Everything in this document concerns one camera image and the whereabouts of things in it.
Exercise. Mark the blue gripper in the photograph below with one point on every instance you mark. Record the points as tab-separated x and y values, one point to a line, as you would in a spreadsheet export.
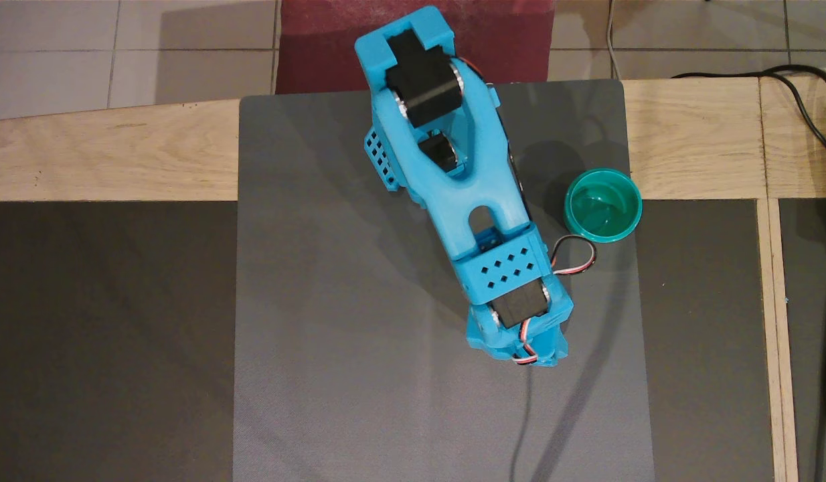
545	353

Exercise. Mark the grey table mat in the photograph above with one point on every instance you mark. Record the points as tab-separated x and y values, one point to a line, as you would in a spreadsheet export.
319	301

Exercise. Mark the green plastic cup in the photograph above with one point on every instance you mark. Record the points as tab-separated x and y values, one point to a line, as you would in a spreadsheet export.
604	214

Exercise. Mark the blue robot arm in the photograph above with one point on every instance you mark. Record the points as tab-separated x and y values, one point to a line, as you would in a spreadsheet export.
473	181

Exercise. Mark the maroon chair cloth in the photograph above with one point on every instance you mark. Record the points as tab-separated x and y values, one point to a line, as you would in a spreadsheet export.
319	40

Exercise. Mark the black table panel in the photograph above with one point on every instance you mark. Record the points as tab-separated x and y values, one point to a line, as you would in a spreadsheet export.
105	335
804	335
707	335

